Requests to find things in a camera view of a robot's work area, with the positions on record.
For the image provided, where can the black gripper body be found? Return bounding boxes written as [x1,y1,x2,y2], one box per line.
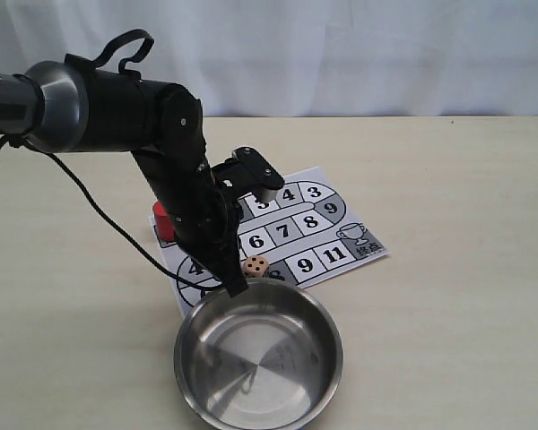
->
[159,163,245,269]

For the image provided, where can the wooden die black pips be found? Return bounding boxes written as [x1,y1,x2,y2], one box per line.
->
[241,255,269,278]

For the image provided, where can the red cylinder game piece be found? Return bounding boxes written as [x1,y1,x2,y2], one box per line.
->
[152,201,175,242]

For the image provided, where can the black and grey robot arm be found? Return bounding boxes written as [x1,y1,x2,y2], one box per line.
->
[0,61,247,296]

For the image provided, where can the printed paper game board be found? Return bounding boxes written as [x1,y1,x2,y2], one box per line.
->
[148,166,391,321]

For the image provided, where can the stainless steel bowl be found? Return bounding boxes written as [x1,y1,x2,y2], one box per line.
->
[172,279,343,429]

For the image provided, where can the white backdrop curtain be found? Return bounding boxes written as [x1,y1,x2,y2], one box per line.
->
[0,1,538,116]

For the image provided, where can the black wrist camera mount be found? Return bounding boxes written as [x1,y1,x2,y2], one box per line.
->
[213,147,284,203]

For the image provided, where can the black cable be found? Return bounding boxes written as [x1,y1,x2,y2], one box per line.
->
[0,29,234,292]

